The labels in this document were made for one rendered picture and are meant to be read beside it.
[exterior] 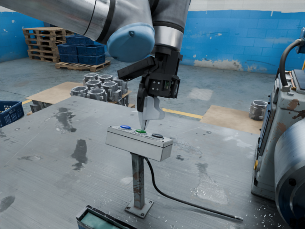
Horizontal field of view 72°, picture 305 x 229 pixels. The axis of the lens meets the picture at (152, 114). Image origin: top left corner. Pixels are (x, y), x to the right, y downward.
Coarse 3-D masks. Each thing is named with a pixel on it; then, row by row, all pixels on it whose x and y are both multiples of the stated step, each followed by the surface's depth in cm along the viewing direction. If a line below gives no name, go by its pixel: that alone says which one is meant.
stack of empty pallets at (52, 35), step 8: (24, 32) 608; (40, 32) 588; (48, 32) 614; (56, 32) 647; (64, 32) 600; (72, 32) 625; (32, 40) 611; (40, 40) 596; (48, 40) 582; (56, 40) 593; (64, 40) 609; (32, 48) 634; (40, 48) 612; (48, 48) 643; (56, 48) 588; (32, 56) 640; (40, 56) 619; (48, 56) 607; (56, 56) 593
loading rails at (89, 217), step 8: (88, 208) 51; (96, 208) 51; (80, 216) 49; (88, 216) 50; (96, 216) 50; (104, 216) 49; (112, 216) 49; (80, 224) 50; (88, 224) 48; (96, 224) 48; (104, 224) 48; (112, 224) 48; (120, 224) 47; (128, 224) 47
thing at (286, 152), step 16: (288, 128) 52; (304, 128) 46; (288, 144) 47; (304, 144) 42; (288, 160) 42; (304, 160) 38; (288, 176) 40; (304, 176) 39; (288, 192) 42; (304, 192) 40; (288, 208) 43; (304, 208) 41; (288, 224) 44; (304, 224) 42
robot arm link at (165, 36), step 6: (156, 30) 50; (162, 30) 49; (168, 30) 49; (174, 30) 49; (156, 36) 49; (162, 36) 49; (168, 36) 49; (174, 36) 49; (180, 36) 51; (156, 42) 50; (162, 42) 49; (168, 42) 49; (174, 42) 50; (180, 42) 51; (168, 48) 51; (174, 48) 50; (180, 48) 52
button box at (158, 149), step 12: (108, 132) 57; (120, 132) 55; (132, 132) 54; (108, 144) 57; (120, 144) 55; (132, 144) 54; (144, 144) 52; (156, 144) 51; (168, 144) 53; (144, 156) 52; (156, 156) 51; (168, 156) 55
